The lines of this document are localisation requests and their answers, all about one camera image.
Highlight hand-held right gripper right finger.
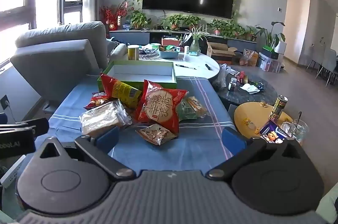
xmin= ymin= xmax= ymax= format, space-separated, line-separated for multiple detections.
xmin=206 ymin=127 xmax=304 ymax=181

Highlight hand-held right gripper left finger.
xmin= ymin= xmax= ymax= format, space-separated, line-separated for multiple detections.
xmin=39 ymin=126 xmax=137 ymax=183

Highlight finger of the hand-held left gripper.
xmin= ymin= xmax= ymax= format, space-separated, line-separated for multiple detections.
xmin=0 ymin=118 xmax=50 ymax=138

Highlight clear bread bag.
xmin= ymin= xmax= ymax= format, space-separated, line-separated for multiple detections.
xmin=80 ymin=100 xmax=132 ymax=135

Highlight small red snack packet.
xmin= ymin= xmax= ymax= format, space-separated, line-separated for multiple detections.
xmin=84 ymin=92 xmax=109 ymax=110

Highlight red and yellow chip bag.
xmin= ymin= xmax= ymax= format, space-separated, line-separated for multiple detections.
xmin=101 ymin=73 xmax=142 ymax=109

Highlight green snack packet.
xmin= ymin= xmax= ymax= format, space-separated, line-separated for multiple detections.
xmin=176 ymin=100 xmax=205 ymax=122

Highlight green cardboard box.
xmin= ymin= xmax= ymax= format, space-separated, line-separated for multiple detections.
xmin=97 ymin=60 xmax=178 ymax=93

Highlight yellow round table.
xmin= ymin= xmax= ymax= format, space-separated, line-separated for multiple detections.
xmin=233 ymin=101 xmax=294 ymax=139

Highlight blue striped tablecloth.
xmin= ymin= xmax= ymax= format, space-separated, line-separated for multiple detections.
xmin=49 ymin=76 xmax=238 ymax=166

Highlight cartoon figure packet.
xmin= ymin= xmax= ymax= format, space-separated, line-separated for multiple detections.
xmin=259 ymin=120 xmax=290 ymax=144

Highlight dark marble round table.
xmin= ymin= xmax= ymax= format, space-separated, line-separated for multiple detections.
xmin=213 ymin=70 xmax=278 ymax=111

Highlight small brown snack packet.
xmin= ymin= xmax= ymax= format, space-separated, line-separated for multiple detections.
xmin=135 ymin=124 xmax=178 ymax=146

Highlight tan biscuit packet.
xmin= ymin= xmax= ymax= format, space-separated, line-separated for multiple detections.
xmin=185 ymin=96 xmax=210 ymax=119

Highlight yellow and black drink can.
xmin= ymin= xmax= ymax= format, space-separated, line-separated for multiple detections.
xmin=268 ymin=95 xmax=288 ymax=120

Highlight large red round-print snack bag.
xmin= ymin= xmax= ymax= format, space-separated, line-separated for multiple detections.
xmin=135 ymin=79 xmax=188 ymax=134

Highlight glass cup with spoon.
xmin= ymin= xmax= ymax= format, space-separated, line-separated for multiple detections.
xmin=281 ymin=111 xmax=309 ymax=146

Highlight grey sofa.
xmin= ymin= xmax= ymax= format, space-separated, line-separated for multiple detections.
xmin=10 ymin=21 xmax=128 ymax=108

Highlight orange plastic bag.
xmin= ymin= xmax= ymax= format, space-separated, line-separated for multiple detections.
xmin=239 ymin=49 xmax=259 ymax=66

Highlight clear storage bin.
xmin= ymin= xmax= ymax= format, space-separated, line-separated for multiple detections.
xmin=258 ymin=52 xmax=281 ymax=73

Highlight white round table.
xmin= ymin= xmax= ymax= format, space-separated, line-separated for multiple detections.
xmin=137 ymin=51 xmax=220 ymax=79

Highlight yellow canister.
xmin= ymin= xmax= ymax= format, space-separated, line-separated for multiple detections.
xmin=127 ymin=44 xmax=140 ymax=61

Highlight open cardboard box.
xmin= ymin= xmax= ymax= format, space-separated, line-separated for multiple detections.
xmin=206 ymin=41 xmax=239 ymax=65

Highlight teal tray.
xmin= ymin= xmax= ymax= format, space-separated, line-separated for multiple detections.
xmin=158 ymin=45 xmax=180 ymax=59

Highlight dark television cabinet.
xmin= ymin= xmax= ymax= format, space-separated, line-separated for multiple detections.
xmin=109 ymin=28 xmax=258 ymax=46

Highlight glass vase with plant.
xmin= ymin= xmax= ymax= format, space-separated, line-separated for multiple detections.
xmin=186 ymin=24 xmax=210 ymax=52

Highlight tall plant in white pot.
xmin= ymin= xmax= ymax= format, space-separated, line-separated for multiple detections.
xmin=256 ymin=21 xmax=287 ymax=56

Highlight potted green plant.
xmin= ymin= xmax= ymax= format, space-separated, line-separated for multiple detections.
xmin=127 ymin=10 xmax=151 ymax=30
xmin=209 ymin=18 xmax=246 ymax=39
xmin=164 ymin=14 xmax=185 ymax=31
xmin=183 ymin=15 xmax=202 ymax=29

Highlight grey dining chairs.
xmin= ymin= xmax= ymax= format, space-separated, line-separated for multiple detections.
xmin=307 ymin=46 xmax=338 ymax=87

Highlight red flower decoration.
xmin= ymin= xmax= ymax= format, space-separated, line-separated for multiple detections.
xmin=99 ymin=0 xmax=128 ymax=32

